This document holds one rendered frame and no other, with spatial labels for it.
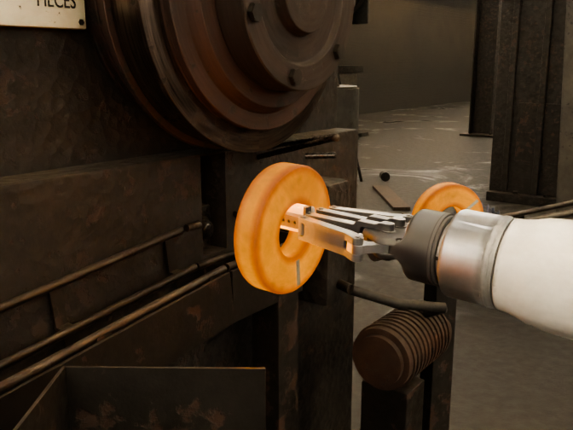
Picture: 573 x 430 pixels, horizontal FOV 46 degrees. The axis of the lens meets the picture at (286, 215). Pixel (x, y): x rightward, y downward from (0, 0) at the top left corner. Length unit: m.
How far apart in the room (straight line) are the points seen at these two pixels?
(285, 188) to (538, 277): 0.29
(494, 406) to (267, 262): 1.53
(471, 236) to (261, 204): 0.23
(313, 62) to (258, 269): 0.39
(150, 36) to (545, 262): 0.54
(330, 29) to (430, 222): 0.48
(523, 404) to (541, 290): 1.63
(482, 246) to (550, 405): 1.64
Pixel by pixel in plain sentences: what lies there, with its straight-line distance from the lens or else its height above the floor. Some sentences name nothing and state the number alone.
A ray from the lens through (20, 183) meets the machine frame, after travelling 0.89.
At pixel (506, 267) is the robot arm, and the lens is 0.63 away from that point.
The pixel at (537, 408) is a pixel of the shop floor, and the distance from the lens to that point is 2.23.
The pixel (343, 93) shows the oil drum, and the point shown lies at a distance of 3.79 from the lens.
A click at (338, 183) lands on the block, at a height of 0.80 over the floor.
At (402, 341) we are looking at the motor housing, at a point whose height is 0.51.
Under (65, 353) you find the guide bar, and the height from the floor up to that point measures 0.68.
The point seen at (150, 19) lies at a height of 1.07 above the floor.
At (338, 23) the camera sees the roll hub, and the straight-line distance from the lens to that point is 1.07.
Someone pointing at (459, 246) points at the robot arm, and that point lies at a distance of 0.64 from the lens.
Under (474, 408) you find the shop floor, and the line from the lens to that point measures 2.17.
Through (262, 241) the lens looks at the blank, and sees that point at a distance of 0.73.
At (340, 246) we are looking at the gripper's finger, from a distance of 0.69.
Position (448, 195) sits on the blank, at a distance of 1.36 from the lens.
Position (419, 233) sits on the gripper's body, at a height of 0.85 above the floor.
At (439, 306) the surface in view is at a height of 0.56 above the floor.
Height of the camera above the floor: 1.02
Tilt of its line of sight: 13 degrees down
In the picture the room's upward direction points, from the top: straight up
